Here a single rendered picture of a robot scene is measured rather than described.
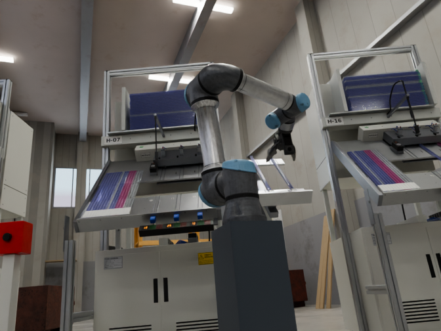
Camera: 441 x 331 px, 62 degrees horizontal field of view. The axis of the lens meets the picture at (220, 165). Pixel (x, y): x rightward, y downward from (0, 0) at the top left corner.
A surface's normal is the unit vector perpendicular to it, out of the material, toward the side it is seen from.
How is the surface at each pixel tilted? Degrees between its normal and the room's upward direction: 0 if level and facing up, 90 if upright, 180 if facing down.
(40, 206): 90
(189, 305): 90
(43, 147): 90
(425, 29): 90
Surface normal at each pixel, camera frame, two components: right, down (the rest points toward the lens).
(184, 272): -0.02, -0.33
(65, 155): 0.34, -0.34
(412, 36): -0.94, -0.04
